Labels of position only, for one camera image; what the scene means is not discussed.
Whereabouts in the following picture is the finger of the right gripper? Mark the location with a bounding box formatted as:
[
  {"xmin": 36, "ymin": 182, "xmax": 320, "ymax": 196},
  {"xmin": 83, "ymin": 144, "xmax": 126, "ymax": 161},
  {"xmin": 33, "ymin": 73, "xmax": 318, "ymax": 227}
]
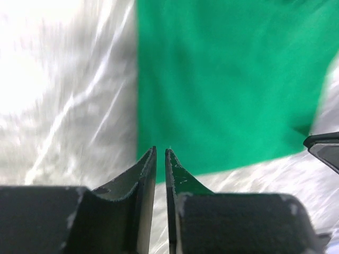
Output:
[{"xmin": 303, "ymin": 132, "xmax": 339, "ymax": 174}]

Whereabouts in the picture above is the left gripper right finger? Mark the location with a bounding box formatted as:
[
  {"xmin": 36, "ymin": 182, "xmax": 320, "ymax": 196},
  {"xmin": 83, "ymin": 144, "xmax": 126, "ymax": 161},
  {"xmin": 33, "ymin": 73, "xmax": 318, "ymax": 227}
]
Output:
[{"xmin": 165, "ymin": 149, "xmax": 331, "ymax": 253}]

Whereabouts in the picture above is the green t-shirt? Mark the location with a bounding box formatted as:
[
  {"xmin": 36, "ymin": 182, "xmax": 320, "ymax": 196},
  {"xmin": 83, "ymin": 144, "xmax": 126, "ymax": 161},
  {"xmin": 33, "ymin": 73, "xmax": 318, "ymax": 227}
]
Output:
[{"xmin": 137, "ymin": 1, "xmax": 338, "ymax": 182}]

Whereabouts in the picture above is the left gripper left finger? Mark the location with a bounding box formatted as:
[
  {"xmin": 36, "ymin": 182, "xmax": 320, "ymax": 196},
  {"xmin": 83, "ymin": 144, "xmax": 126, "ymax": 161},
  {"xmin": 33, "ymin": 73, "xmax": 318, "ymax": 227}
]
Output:
[{"xmin": 1, "ymin": 148, "xmax": 157, "ymax": 253}]

